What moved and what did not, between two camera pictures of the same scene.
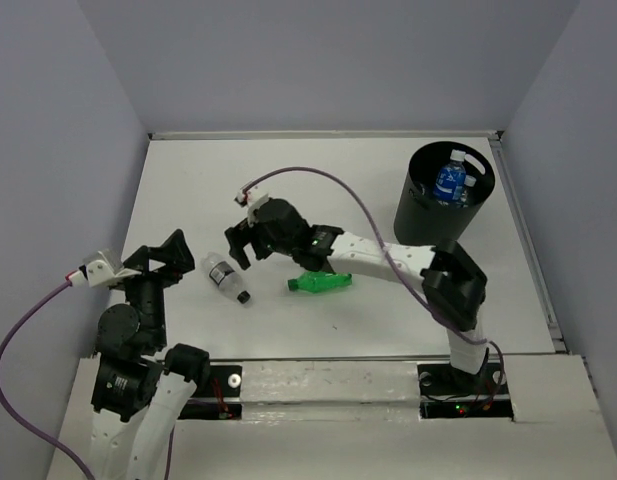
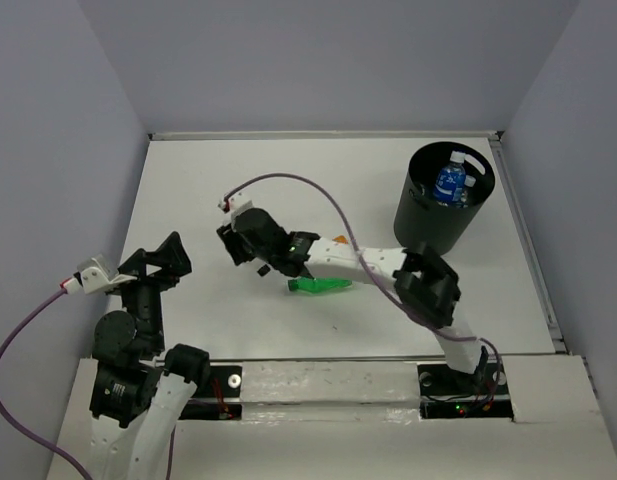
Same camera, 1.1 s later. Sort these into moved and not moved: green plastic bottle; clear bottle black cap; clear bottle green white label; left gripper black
Moved: clear bottle black cap
Not moved: green plastic bottle; left gripper black; clear bottle green white label
